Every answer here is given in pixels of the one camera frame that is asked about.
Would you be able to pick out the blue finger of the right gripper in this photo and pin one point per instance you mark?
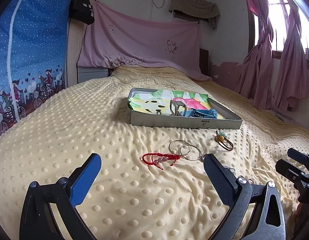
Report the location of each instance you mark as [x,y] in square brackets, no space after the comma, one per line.
[289,171]
[298,156]

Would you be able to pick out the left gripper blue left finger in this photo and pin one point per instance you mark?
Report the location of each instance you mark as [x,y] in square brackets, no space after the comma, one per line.
[38,221]

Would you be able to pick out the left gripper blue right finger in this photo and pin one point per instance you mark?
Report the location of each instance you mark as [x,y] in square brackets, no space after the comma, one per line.
[267,218]

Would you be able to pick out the light blue smart watch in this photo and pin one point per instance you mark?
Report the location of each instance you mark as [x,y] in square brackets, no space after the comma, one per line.
[202,113]

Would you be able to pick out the right hand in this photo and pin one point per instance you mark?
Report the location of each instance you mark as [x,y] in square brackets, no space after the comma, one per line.
[302,215]

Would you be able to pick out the right pink window curtain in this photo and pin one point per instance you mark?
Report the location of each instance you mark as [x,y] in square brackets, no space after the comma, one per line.
[292,82]

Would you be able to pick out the pink window curtain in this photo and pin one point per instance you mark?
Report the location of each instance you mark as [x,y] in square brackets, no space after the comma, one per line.
[256,71]
[292,82]

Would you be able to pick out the left pink window curtain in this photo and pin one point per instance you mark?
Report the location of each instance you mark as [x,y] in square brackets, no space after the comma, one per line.
[256,71]

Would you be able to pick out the yellow dotted blanket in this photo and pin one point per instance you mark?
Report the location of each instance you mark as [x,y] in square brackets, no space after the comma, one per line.
[128,199]

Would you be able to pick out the grey small rack holder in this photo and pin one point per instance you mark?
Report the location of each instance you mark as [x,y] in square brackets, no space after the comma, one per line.
[177,108]

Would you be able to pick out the colourful drawing paper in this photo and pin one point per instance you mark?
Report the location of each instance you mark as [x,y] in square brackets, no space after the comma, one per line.
[158,102]

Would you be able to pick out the grey shallow tray box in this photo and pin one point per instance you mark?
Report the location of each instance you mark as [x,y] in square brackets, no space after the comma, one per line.
[231,120]

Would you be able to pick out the wooden headboard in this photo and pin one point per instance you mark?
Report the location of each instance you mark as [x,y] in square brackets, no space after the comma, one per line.
[73,73]

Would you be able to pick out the window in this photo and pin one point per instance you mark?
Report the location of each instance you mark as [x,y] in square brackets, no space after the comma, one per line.
[279,11]

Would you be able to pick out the blue patterned curtain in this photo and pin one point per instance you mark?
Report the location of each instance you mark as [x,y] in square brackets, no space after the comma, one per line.
[33,42]

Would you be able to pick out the olive cloth on shelf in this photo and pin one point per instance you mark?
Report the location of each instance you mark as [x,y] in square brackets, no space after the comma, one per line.
[200,10]

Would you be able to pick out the pink cloth on headboard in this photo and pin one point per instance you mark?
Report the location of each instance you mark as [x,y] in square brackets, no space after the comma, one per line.
[115,39]

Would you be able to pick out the black hanging bag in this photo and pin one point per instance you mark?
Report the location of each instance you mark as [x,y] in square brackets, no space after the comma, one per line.
[81,10]

